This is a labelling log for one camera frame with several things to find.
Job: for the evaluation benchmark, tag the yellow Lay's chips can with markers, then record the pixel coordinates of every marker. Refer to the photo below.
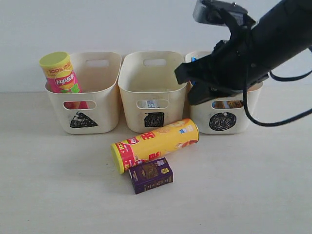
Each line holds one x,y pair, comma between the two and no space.
154,144

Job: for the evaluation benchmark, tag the purple small box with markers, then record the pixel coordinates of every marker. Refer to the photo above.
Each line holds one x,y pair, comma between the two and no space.
150,175

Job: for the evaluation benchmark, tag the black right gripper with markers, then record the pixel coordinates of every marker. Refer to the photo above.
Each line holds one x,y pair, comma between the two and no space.
233,65

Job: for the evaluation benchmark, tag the cream bin square mark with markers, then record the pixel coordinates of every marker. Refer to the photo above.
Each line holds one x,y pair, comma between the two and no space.
149,75

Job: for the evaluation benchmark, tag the pink Lay's chips can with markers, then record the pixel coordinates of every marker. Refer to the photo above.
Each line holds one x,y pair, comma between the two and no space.
59,72

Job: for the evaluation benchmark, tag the orange noodle packet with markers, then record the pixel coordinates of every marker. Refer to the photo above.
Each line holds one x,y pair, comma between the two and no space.
230,104

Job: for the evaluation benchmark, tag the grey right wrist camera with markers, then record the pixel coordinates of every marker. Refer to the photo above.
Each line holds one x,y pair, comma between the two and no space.
217,12

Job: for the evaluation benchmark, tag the cream bin circle mark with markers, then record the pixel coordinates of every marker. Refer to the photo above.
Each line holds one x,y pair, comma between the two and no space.
222,121

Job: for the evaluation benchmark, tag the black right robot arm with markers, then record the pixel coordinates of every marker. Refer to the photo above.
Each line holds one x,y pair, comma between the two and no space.
289,31

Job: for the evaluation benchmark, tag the cream bin triangle mark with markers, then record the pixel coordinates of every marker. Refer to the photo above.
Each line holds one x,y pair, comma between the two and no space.
96,110

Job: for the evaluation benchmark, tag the white blue milk carton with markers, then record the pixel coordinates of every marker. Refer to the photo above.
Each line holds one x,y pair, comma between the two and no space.
152,104

